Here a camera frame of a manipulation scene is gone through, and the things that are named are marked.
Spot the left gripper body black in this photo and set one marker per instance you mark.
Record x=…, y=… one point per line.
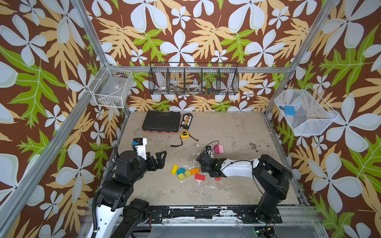
x=150, y=164

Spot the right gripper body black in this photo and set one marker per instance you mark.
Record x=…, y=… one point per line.
x=207, y=163

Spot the magenta block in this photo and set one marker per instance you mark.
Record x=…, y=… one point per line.
x=217, y=149

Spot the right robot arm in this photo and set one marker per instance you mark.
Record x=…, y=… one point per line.
x=271, y=175

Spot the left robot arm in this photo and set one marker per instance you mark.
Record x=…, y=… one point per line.
x=111, y=217

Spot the yellow rectangular block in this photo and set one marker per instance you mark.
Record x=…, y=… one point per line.
x=174, y=169

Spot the orange block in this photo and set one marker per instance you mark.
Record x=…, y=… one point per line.
x=195, y=171

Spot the red flat block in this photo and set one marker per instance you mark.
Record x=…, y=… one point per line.
x=200, y=177

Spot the teal block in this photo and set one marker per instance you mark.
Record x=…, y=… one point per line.
x=181, y=171

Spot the yellow tape measure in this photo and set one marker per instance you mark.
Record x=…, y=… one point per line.
x=183, y=135

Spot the black tool case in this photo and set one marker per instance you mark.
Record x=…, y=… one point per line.
x=156, y=121

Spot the blue object in basket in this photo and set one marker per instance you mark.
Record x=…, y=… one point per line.
x=289, y=110

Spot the white mesh basket right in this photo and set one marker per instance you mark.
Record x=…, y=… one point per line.
x=313, y=113

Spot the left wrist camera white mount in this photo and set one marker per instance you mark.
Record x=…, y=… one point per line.
x=139, y=145

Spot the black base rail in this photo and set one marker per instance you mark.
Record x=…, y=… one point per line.
x=248, y=214

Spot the black wire basket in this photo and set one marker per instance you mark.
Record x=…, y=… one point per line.
x=206, y=78

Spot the white wire basket left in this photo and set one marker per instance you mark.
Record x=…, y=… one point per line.
x=111, y=86

